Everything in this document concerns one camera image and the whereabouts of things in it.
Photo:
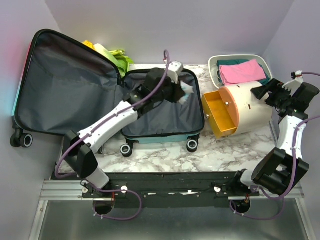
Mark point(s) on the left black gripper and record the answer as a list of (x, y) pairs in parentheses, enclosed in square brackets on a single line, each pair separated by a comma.
[(177, 92)]

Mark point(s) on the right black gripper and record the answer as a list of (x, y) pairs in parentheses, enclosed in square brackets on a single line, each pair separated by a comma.
[(273, 86)]

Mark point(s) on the white packet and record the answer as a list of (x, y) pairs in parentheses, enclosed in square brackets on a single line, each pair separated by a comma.
[(187, 90)]

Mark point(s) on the purple cloth item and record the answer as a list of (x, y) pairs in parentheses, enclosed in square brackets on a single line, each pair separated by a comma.
[(242, 72)]

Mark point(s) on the white cylinder appliance orange lid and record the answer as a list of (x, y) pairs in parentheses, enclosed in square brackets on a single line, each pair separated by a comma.
[(234, 110)]

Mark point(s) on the dark teal garment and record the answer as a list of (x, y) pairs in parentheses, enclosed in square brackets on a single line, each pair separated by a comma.
[(260, 75)]

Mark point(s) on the pink and teal kids suitcase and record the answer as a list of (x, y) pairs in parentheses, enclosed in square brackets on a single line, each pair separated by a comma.
[(66, 86)]

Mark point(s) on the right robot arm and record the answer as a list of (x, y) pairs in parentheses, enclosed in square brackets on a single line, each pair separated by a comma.
[(284, 166)]

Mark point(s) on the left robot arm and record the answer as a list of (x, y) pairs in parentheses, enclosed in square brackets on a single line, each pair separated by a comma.
[(80, 148)]

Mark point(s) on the white rectangular plastic basin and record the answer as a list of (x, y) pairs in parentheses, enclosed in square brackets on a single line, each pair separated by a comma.
[(213, 69)]

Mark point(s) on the green leafy lettuce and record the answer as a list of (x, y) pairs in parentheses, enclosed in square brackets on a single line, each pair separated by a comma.
[(122, 61)]

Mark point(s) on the napa cabbage with yellow top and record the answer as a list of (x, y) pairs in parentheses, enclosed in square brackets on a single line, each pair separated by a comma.
[(98, 48)]

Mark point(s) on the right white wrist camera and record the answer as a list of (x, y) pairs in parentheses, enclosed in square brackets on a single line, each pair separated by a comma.
[(295, 82)]

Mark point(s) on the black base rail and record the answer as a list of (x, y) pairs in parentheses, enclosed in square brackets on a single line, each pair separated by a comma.
[(169, 190)]

